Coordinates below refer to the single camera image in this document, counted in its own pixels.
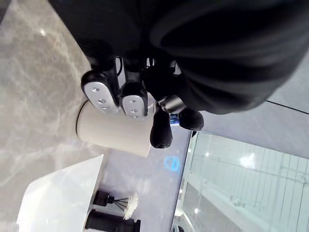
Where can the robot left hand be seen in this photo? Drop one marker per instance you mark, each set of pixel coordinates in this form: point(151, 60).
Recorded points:
point(217, 48)

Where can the white cylindrical bottle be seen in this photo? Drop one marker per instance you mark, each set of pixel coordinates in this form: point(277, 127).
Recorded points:
point(113, 133)

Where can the white fluffy diffuser flower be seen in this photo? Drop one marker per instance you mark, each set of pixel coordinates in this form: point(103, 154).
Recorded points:
point(130, 207)

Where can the black reed diffuser bottle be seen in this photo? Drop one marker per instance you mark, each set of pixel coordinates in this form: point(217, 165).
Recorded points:
point(104, 198)

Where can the black pump dispenser bottle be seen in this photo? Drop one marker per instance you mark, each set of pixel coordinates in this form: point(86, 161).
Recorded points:
point(111, 223)

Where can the wall mirror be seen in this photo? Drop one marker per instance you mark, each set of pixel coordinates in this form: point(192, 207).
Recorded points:
point(241, 183)

